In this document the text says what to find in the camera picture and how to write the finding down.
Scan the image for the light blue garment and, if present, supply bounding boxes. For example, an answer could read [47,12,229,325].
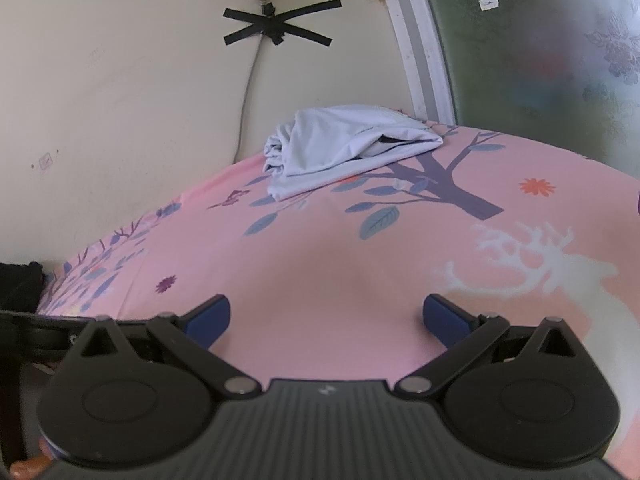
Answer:
[262,104,445,202]

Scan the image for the floral frosted window pane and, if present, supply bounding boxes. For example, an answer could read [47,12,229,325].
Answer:
[425,0,640,181]

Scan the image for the grey cable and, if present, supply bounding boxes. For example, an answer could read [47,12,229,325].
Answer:
[233,2,279,167]

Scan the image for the black tape cross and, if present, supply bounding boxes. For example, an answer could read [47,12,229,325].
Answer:
[222,0,343,49]

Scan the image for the dark cloth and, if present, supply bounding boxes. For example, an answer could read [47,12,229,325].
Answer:
[0,261,45,314]

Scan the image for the pink printed bedsheet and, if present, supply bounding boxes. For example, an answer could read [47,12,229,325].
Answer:
[35,107,640,480]

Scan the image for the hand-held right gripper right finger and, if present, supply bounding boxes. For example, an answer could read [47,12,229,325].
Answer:
[394,293,585,402]

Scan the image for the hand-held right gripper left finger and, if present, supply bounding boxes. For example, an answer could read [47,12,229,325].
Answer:
[59,294,263,402]

